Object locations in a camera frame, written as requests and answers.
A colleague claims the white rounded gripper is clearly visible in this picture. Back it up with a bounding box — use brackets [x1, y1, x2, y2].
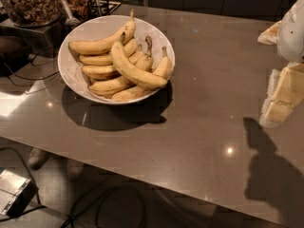
[257, 0, 304, 128]

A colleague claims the curved yellow banana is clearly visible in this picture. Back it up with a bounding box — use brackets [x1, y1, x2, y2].
[111, 32, 167, 89]

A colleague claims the right short yellow banana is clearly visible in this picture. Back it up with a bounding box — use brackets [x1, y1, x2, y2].
[153, 47, 173, 79]

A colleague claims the middle yellow banana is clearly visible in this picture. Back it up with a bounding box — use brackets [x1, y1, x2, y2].
[128, 35, 153, 71]

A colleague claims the bottom yellow banana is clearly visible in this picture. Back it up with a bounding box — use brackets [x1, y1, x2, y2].
[111, 85, 151, 102]

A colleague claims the lower left yellow banana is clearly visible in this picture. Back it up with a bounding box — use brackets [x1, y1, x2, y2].
[88, 76, 133, 95]

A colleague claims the top long yellow banana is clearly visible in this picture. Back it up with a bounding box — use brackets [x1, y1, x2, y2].
[68, 10, 136, 55]

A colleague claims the white ceramic bowl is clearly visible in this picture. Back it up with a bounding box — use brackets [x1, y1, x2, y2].
[58, 15, 175, 105]

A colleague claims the glass jar of nuts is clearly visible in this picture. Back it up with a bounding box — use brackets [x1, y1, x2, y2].
[1, 0, 61, 28]

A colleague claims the silver metal box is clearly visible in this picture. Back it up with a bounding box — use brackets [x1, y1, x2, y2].
[0, 169, 37, 218]

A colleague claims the black wire rack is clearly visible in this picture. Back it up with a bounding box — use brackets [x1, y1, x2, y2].
[87, 0, 121, 18]

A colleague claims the white handled scoop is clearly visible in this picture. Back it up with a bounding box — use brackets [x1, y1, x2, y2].
[60, 0, 81, 27]

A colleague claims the black floor cable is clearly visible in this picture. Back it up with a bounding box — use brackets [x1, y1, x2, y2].
[60, 183, 148, 228]

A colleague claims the thin black table cable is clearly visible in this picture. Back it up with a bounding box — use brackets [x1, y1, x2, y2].
[3, 46, 61, 95]

